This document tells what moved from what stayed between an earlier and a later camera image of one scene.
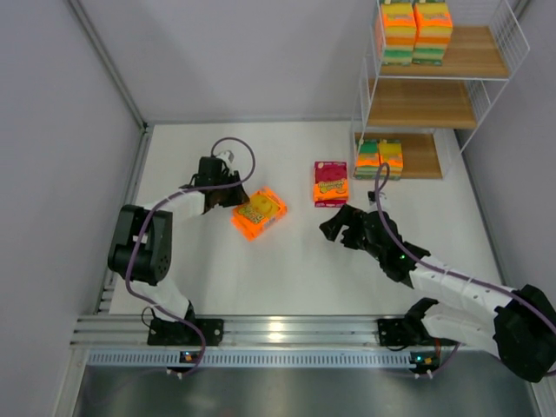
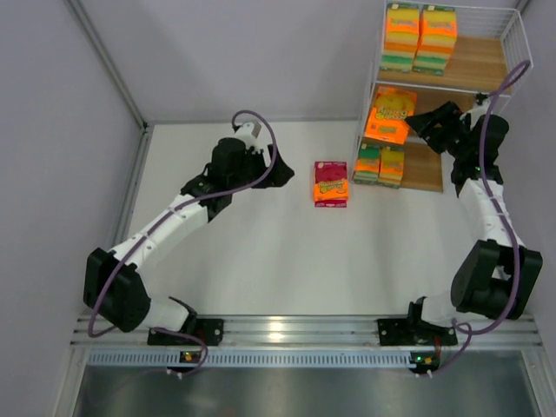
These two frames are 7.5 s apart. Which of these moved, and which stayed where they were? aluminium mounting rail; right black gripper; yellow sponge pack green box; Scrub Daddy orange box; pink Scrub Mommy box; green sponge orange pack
Moved: yellow sponge pack green box; right black gripper; Scrub Daddy orange box
Stayed: green sponge orange pack; aluminium mounting rail; pink Scrub Mommy box
